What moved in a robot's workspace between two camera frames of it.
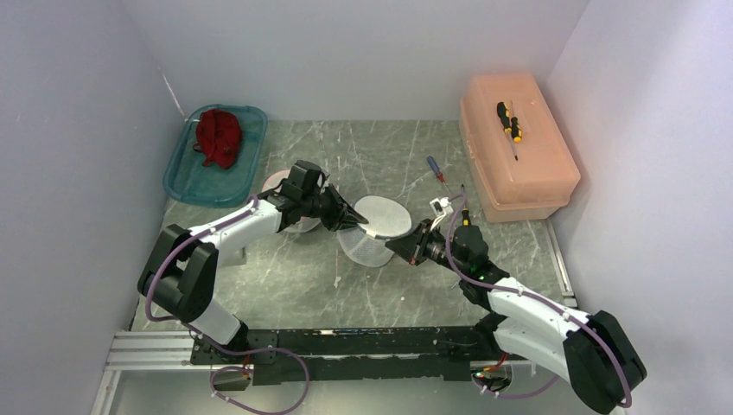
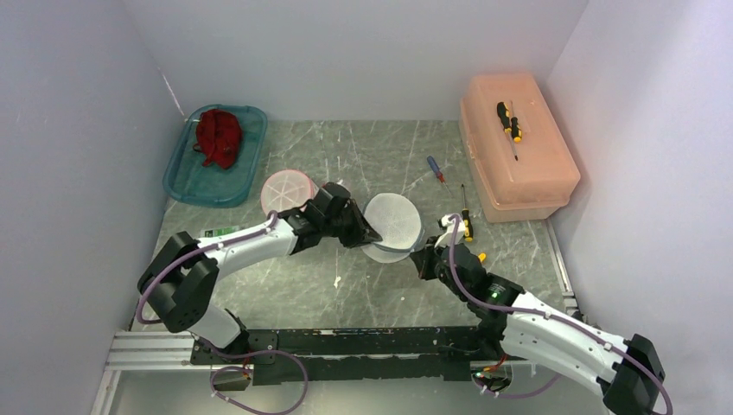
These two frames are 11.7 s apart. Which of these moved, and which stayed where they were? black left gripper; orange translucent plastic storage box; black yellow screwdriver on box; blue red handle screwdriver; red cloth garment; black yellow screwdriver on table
Moved: black left gripper
Stayed: red cloth garment; blue red handle screwdriver; orange translucent plastic storage box; black yellow screwdriver on table; black yellow screwdriver on box
